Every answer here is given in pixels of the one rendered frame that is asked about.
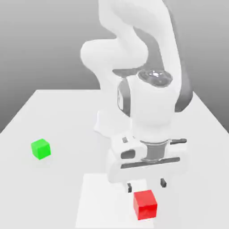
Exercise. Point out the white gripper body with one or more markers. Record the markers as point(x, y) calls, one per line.
point(148, 170)

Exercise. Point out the small red cube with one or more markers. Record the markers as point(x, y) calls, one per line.
point(145, 205)

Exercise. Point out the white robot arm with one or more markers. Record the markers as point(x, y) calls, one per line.
point(153, 107)

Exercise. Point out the small green cube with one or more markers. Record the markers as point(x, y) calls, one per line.
point(41, 149)

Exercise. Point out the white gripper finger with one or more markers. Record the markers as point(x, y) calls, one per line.
point(162, 182)
point(129, 187)

